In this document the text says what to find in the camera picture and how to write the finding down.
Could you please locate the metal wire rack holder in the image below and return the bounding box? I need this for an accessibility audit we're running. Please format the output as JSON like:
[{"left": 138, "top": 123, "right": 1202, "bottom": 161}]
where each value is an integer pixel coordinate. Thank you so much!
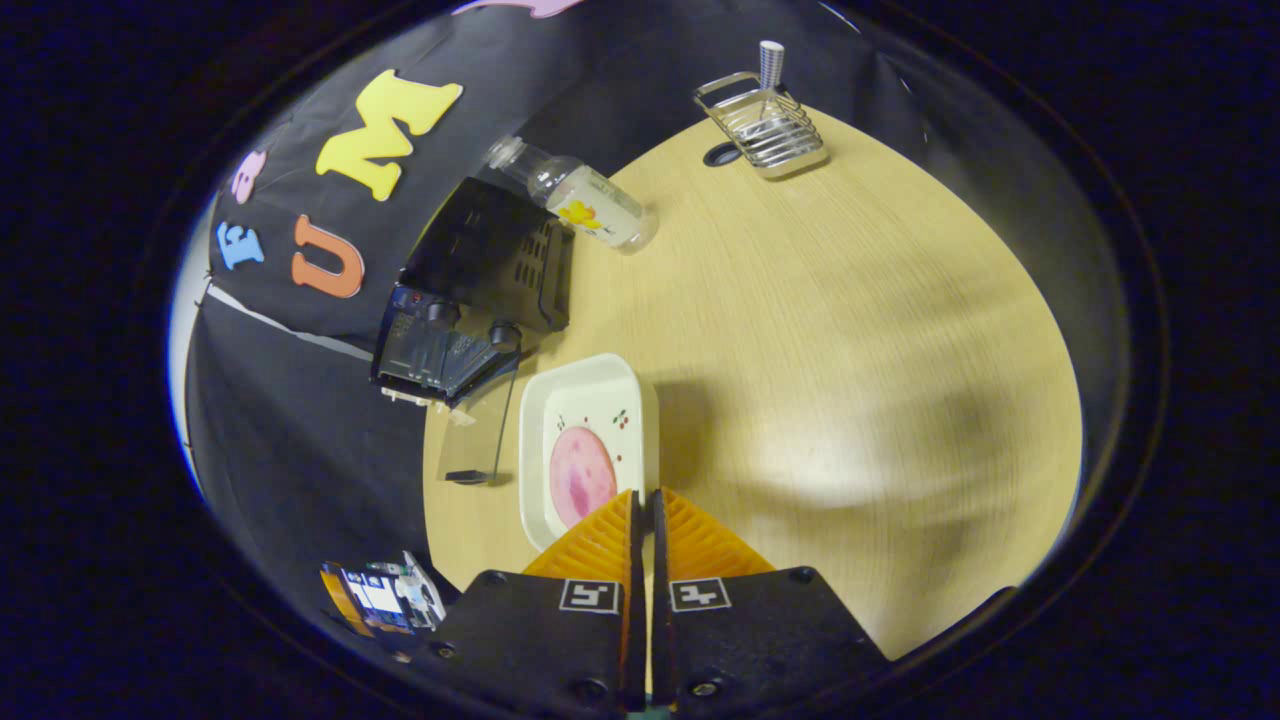
[{"left": 692, "top": 71, "right": 832, "bottom": 182}]

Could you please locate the black backdrop cloth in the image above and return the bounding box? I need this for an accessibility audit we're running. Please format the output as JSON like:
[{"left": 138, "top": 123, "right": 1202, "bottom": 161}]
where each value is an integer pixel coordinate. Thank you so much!
[{"left": 185, "top": 0, "right": 1126, "bottom": 641}]

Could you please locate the white rectangular plate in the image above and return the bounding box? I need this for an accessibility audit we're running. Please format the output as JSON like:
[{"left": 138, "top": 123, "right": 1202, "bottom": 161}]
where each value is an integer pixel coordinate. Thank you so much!
[{"left": 517, "top": 352, "right": 662, "bottom": 554}]

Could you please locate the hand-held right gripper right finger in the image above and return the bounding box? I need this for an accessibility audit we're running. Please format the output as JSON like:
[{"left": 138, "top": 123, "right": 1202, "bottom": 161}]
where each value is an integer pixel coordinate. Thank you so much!
[{"left": 650, "top": 487, "right": 893, "bottom": 717}]

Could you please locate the black electric oven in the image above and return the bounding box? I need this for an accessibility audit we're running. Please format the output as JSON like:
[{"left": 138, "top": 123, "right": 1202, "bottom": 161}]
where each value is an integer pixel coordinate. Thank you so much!
[{"left": 369, "top": 177, "right": 578, "bottom": 488}]

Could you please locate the pink ham slice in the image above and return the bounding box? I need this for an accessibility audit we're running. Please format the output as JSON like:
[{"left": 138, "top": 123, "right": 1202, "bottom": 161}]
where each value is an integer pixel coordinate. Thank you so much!
[{"left": 548, "top": 426, "right": 619, "bottom": 530}]

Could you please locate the clear glass bottle yellow label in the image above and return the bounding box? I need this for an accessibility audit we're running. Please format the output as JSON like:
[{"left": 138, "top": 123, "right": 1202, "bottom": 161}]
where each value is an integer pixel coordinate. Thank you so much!
[{"left": 486, "top": 134, "right": 662, "bottom": 257}]

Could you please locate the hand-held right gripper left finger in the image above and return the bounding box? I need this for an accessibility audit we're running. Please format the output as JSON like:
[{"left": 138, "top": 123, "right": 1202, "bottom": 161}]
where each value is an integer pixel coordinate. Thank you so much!
[{"left": 408, "top": 488, "right": 648, "bottom": 717}]

